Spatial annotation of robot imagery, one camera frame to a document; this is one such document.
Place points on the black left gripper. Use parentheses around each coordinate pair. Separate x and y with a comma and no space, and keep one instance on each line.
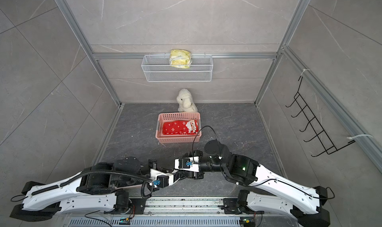
(152,164)

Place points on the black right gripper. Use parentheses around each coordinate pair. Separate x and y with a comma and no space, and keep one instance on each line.
(198,176)

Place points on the red snowflake sock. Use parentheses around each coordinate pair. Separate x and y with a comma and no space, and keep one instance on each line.
(180,127)

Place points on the black white striped sock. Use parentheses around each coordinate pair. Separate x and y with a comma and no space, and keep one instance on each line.
(179,175)

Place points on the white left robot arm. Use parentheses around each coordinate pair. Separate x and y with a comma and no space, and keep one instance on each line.
(102,187)

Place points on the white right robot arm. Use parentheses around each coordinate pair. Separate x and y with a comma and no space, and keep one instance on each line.
(263,190)

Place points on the pink plastic basket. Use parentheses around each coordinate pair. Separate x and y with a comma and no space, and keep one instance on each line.
(169,117)

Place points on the white plush toy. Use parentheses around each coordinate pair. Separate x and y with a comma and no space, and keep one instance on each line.
(185,101)

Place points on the yellow packet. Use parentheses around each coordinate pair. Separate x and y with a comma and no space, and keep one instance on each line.
(180,59)

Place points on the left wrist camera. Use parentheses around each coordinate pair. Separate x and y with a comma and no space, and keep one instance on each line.
(161,179)

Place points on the metal base rail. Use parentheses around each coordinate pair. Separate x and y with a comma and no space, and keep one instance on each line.
(188,212)

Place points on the white wire wall basket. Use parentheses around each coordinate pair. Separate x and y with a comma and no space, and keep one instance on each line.
(158,68)

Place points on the black wall hook rack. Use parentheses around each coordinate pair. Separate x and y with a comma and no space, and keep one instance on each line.
(314,124)

